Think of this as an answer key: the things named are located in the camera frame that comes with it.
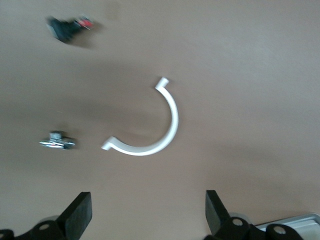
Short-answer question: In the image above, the white semicircular plastic clip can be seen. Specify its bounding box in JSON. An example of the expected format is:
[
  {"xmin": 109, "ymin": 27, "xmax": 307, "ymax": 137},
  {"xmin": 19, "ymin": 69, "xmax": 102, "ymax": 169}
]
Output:
[{"xmin": 100, "ymin": 76, "xmax": 180, "ymax": 157}]

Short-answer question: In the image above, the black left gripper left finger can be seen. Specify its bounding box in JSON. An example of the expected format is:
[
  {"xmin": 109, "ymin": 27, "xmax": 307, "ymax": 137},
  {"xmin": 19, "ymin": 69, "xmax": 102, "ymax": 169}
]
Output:
[{"xmin": 0, "ymin": 191, "xmax": 93, "ymax": 240}]

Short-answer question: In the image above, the small black red switch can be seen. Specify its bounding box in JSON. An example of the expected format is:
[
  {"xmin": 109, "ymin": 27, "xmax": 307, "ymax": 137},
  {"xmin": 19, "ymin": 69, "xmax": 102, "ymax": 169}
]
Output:
[{"xmin": 45, "ymin": 14, "xmax": 98, "ymax": 48}]

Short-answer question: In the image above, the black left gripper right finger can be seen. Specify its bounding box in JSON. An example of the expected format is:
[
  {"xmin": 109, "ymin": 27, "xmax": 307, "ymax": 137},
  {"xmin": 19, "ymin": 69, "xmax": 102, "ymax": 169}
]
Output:
[{"xmin": 203, "ymin": 189, "xmax": 304, "ymax": 240}]

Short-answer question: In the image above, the small silver metal fitting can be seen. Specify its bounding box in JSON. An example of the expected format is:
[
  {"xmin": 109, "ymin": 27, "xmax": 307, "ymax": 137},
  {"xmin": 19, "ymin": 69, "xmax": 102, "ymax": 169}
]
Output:
[{"xmin": 38, "ymin": 130, "xmax": 78, "ymax": 151}]

